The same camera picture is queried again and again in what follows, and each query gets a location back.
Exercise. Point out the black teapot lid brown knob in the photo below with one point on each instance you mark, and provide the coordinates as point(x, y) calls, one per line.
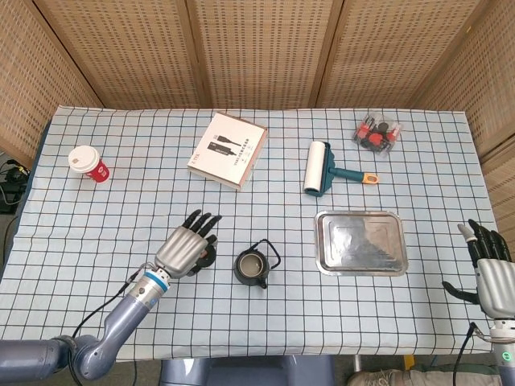
point(208, 259)

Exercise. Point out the blue checked tablecloth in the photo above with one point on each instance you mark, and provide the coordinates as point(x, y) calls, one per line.
point(100, 217)

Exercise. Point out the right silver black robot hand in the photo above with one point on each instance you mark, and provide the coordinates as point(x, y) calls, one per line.
point(497, 281)

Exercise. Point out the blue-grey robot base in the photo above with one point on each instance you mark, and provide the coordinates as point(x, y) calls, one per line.
point(245, 372)

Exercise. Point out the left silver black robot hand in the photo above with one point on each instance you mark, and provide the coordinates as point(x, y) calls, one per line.
point(181, 251)

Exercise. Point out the clear box red black parts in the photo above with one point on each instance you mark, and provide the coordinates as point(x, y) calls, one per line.
point(377, 134)

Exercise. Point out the stainless steel tray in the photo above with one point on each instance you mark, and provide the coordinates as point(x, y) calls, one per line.
point(360, 243)

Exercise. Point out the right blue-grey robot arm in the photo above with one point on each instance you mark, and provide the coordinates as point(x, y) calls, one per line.
point(505, 346)

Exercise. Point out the red paper coffee cup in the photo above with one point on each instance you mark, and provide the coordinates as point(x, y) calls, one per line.
point(86, 163)

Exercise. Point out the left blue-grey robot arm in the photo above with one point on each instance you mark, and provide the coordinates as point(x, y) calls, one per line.
point(124, 313)

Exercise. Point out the woven bamboo folding screen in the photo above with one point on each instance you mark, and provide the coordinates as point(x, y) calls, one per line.
point(261, 48)

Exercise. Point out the black cast iron teapot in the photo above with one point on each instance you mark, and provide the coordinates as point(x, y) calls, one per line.
point(250, 266)

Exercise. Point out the teal lint roller orange tip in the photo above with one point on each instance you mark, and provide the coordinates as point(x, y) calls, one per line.
point(316, 169)

